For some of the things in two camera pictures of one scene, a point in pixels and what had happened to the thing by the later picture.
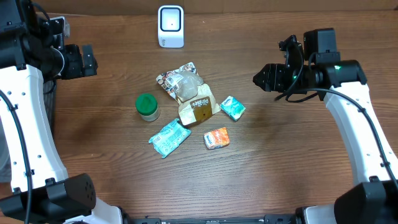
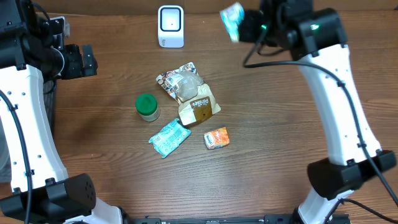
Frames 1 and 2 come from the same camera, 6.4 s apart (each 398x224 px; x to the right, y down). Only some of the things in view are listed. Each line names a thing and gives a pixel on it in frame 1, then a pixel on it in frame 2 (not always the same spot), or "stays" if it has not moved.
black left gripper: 79,70 stays
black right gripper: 275,79 -> 249,23
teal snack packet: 170,137 stays
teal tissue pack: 233,107 -> 231,16
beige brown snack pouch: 195,100 stays
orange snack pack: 217,138 stays
